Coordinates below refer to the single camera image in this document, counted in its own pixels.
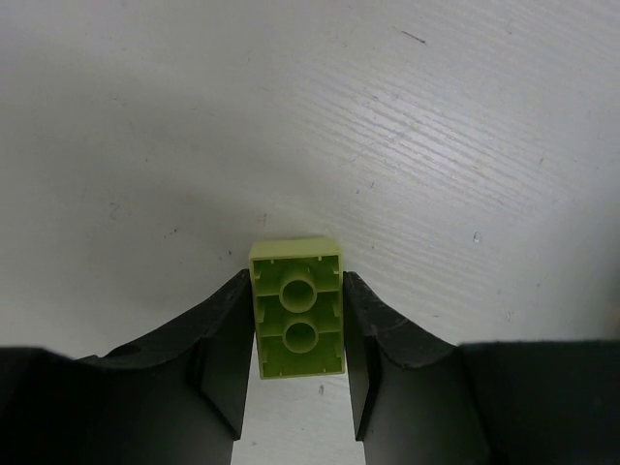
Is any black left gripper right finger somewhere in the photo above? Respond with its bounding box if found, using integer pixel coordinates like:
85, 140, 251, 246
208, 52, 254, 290
343, 272, 619, 464

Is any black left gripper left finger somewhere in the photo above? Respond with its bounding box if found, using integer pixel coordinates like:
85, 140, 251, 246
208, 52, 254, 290
1, 270, 254, 464

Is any lime green lego brick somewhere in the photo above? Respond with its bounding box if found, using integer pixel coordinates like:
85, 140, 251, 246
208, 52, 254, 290
249, 237, 345, 380

